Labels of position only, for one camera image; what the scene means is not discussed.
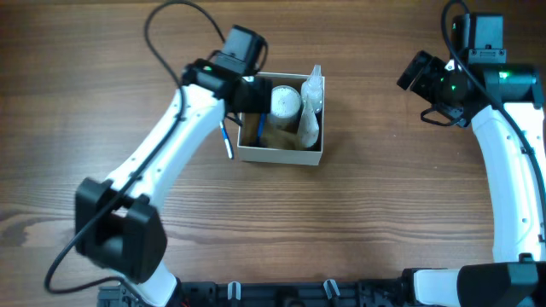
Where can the cotton swab tub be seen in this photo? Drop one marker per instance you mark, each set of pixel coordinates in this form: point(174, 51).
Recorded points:
point(285, 106)

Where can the blue disposable razor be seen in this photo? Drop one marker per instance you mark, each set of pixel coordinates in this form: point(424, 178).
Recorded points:
point(257, 140)

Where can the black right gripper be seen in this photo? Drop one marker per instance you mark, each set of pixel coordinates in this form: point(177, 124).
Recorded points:
point(430, 67)

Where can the clear spray bottle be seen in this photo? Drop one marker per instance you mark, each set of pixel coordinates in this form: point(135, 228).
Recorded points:
point(312, 90)

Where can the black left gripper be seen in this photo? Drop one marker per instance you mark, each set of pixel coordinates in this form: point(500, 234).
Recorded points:
point(263, 99)

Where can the white floral tube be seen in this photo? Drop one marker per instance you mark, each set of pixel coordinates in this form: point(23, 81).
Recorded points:
point(308, 130)

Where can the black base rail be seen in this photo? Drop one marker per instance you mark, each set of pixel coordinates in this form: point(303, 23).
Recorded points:
point(365, 293)

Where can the blue white toothbrush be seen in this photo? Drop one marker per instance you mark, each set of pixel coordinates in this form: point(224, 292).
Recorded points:
point(227, 141)

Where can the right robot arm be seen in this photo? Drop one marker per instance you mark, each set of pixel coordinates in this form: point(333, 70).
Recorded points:
point(503, 104)

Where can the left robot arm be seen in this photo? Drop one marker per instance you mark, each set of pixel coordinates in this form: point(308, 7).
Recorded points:
point(118, 219)

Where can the beige cardboard box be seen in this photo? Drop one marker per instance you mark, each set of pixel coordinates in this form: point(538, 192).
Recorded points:
point(270, 150)

